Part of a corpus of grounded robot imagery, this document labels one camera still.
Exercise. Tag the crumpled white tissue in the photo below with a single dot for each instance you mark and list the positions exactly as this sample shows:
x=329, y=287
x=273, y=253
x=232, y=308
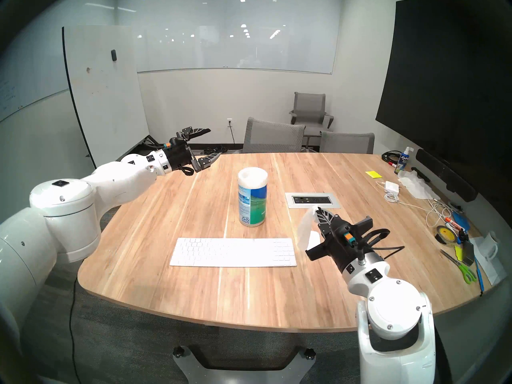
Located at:
x=416, y=186

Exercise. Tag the white power adapter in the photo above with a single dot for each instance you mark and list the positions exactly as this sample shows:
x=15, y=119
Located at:
x=392, y=186

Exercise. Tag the white keyboard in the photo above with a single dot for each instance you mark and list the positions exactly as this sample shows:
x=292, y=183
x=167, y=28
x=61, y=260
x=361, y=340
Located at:
x=232, y=252

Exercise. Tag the black table leg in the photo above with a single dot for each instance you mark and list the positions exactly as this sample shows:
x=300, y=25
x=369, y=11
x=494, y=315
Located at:
x=443, y=355

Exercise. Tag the large glass wall board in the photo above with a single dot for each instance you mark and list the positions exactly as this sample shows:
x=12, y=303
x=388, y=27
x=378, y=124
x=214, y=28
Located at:
x=240, y=47

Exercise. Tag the mobile whiteboard on stand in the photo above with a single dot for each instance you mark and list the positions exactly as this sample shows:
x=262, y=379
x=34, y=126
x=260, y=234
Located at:
x=104, y=99

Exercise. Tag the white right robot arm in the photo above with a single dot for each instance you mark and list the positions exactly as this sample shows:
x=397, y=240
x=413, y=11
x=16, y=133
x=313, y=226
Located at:
x=396, y=307

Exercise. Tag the white mug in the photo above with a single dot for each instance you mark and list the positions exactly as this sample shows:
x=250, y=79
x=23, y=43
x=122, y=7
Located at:
x=487, y=245

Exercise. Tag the white paper sheet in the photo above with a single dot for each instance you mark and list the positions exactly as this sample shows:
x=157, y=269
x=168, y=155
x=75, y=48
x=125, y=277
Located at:
x=491, y=271

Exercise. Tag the black video sound bar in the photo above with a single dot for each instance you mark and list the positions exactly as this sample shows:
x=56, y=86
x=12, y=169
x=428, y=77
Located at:
x=444, y=173

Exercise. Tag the blue packet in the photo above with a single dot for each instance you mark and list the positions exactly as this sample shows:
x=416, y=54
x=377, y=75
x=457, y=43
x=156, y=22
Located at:
x=460, y=222

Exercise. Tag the grey table power outlet box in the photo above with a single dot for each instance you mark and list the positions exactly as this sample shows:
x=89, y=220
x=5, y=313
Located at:
x=308, y=200

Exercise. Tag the white disinfecting wipe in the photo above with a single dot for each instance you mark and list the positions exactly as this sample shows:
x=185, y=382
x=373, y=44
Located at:
x=306, y=231

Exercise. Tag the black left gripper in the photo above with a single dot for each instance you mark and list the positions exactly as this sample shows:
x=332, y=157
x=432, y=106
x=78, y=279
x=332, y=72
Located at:
x=179, y=155

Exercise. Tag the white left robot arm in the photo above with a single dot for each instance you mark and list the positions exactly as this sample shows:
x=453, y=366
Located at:
x=100, y=183

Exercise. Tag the disinfecting wipes canister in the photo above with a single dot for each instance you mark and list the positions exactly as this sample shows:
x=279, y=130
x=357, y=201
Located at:
x=252, y=199

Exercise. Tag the whiteboard cleaner spray bottle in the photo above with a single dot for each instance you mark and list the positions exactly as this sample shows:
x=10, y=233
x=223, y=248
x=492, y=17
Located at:
x=402, y=163

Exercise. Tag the large black wall screen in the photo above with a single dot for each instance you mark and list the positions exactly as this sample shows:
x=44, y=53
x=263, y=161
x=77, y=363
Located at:
x=440, y=87

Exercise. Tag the grey mesh office chair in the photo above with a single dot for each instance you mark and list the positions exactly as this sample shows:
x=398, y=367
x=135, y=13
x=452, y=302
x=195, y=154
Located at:
x=272, y=136
x=346, y=144

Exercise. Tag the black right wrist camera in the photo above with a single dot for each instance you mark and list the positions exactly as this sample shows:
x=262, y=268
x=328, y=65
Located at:
x=347, y=235

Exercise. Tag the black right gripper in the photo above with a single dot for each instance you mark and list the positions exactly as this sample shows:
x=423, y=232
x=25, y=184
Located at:
x=340, y=251

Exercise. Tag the white marker with red cap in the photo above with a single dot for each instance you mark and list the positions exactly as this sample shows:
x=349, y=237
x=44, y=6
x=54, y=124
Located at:
x=454, y=223

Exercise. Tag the side wall whiteboard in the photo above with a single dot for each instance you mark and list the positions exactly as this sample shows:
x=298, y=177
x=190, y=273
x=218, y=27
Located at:
x=20, y=83

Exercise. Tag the grey office chair with armrests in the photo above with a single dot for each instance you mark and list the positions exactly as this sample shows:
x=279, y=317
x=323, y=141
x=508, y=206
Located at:
x=310, y=106

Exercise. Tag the blue pen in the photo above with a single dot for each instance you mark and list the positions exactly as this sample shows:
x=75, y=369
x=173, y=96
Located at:
x=478, y=275

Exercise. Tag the black yellow tape roll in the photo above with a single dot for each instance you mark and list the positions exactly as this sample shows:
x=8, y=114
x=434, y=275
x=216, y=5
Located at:
x=446, y=235

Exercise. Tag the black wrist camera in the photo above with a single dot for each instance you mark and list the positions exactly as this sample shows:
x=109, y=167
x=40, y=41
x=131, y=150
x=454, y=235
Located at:
x=347, y=235
x=176, y=141

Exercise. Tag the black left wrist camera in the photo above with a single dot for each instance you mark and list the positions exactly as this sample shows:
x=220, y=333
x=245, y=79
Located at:
x=176, y=141

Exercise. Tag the black felt eraser block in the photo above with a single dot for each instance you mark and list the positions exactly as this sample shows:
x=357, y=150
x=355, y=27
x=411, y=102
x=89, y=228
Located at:
x=468, y=253

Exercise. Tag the yellow sticky note pad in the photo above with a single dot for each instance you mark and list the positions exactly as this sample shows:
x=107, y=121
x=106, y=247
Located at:
x=373, y=174

